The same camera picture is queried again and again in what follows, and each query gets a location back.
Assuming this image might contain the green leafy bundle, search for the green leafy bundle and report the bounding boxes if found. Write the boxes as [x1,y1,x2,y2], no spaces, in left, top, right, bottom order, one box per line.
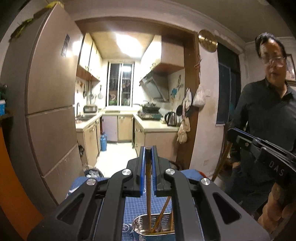
[9,0,63,42]

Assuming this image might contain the wooden chair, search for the wooden chair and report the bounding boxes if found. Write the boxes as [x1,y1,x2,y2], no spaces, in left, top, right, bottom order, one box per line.
[211,139,233,182]

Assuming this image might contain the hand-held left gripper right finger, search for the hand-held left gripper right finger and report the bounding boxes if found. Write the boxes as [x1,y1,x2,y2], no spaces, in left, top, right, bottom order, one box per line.
[150,146,271,241]

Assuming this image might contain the orange wooden cabinet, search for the orange wooden cabinet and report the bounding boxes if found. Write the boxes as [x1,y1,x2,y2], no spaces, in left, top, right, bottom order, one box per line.
[0,125,44,240]

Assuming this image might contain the beige wall cabinet block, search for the beige wall cabinet block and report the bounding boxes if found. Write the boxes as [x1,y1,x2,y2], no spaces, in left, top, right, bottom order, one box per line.
[140,35,185,75]

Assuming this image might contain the dark wooden chopstick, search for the dark wooden chopstick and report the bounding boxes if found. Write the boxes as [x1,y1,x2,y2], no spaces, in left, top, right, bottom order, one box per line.
[145,148,152,233]

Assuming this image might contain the ceiling light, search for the ceiling light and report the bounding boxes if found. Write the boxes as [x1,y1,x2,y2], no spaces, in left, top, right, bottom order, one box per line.
[116,32,153,56]

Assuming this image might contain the beige kitchen base cabinets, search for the beige kitchen base cabinets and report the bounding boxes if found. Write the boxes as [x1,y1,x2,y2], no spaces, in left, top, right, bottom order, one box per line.
[75,111,181,167]

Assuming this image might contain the flower wall sticker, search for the flower wall sticker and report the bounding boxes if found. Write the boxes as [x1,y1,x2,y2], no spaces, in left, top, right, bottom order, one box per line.
[171,74,184,102]

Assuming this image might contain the beige hanging cloth bag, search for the beige hanging cloth bag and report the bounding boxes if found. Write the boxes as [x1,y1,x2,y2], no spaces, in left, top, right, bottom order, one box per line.
[177,88,193,144]

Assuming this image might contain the dark curtained window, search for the dark curtained window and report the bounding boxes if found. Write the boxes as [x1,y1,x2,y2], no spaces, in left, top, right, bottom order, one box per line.
[216,43,241,127]

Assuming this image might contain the barred kitchen window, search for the barred kitchen window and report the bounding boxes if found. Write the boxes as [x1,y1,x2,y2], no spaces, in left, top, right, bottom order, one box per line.
[106,61,135,107]

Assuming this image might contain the blue water jug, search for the blue water jug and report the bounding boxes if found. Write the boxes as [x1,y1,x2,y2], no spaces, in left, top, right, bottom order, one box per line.
[100,133,108,152]

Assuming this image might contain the blue star checked tablecloth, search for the blue star checked tablecloth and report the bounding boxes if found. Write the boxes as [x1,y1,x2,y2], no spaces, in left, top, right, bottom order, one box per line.
[66,169,206,241]

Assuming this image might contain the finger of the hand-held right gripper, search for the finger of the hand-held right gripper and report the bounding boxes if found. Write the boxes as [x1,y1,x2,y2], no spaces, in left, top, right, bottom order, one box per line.
[228,128,266,160]
[233,127,296,160]

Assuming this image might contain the white plastic bag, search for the white plastic bag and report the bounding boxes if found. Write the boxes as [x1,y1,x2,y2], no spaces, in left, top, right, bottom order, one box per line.
[193,85,206,107]

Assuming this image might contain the blue metal utensil holder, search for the blue metal utensil holder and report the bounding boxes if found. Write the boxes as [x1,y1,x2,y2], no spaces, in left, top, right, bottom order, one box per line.
[132,212,176,241]

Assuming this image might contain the steel range hood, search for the steel range hood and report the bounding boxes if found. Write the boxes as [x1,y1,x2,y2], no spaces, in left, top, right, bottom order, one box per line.
[139,71,170,102]

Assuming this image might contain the dark rectangular fridge magnet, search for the dark rectangular fridge magnet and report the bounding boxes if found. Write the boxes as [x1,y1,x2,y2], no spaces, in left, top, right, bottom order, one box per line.
[61,34,70,58]

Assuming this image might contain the gold wall clock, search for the gold wall clock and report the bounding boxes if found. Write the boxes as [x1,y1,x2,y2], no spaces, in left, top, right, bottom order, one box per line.
[198,29,218,52]

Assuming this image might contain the black wok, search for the black wok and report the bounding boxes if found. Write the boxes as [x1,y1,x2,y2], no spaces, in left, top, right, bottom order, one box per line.
[139,103,160,113]

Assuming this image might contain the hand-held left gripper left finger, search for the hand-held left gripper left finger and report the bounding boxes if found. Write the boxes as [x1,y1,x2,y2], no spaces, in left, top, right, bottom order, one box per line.
[28,146,148,241]

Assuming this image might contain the beige wall cabinet row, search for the beige wall cabinet row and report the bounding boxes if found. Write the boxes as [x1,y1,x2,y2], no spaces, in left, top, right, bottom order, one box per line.
[77,32,103,81]

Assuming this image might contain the person's right hand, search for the person's right hand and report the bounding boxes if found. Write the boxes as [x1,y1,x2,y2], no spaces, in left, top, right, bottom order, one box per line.
[258,183,287,234]

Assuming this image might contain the framed picture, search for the framed picture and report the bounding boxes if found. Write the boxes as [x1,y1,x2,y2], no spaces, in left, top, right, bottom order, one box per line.
[285,54,296,81]

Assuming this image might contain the group of wooden chopsticks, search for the group of wooden chopsticks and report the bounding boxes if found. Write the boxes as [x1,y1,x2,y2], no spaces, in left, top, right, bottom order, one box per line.
[151,197,174,234]

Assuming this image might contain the brown refrigerator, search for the brown refrigerator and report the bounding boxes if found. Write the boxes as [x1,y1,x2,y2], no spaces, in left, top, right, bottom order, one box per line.
[0,3,85,204]

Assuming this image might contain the steel electric kettle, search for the steel electric kettle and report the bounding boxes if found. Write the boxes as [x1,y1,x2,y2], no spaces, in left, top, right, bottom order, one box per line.
[165,112,178,127]

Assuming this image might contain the gas stove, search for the gas stove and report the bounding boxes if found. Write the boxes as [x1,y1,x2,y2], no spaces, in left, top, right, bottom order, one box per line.
[137,111,162,120]

